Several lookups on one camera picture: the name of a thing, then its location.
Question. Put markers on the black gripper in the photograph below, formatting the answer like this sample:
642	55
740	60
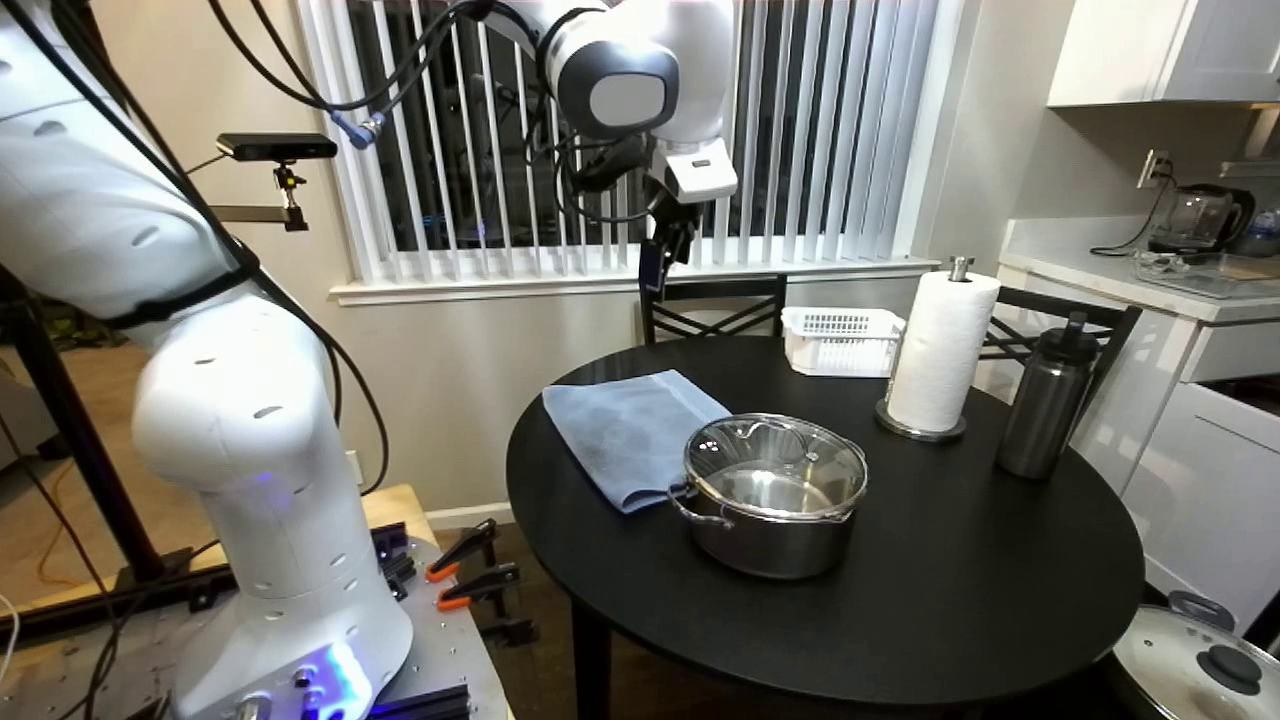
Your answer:
675	225

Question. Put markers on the glass pot lid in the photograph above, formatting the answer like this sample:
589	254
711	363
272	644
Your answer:
780	446

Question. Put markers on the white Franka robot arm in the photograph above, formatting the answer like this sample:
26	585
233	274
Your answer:
255	443

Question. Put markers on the stainless steel pot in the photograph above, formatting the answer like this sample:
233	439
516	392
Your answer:
765	548

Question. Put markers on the black wooden chair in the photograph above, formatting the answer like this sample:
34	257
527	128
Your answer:
1117	325
714	284

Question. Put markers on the blue cloth towel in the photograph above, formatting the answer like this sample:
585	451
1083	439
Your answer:
625	425

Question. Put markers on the clear plastic container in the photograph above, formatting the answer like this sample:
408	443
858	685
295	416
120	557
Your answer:
840	343

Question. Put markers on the window with vertical blinds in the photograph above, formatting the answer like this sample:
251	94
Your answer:
825	135

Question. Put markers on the white paper towel roll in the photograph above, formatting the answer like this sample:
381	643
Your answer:
921	434
940	353

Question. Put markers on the black orange spring clamp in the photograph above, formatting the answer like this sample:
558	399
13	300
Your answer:
480	585
466	548

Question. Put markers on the black table leg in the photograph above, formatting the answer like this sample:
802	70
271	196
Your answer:
595	667

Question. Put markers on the steel water bottle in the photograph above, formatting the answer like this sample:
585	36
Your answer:
1042	406

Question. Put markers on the robot mounting cart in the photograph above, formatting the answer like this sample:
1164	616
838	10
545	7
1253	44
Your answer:
460	667

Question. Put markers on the black coffee maker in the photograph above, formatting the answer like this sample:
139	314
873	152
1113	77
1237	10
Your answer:
1203	222

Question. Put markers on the white kitchen counter cabinets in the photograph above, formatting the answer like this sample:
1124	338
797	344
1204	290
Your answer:
1203	454

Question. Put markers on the black metal stand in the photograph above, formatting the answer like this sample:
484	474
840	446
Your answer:
83	443

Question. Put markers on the white appliance with black knob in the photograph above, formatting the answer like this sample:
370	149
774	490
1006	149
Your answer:
1203	667

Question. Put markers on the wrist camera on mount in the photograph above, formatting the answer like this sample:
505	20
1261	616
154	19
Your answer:
703	172

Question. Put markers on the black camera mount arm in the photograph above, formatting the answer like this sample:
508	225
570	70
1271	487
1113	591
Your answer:
286	194

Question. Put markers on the black bar stereo camera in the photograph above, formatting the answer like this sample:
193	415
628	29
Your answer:
278	144

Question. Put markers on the white wall outlet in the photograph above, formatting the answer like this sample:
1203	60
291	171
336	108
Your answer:
1155	171

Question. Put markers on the white upper wall cabinets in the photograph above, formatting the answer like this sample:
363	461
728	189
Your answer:
1160	44

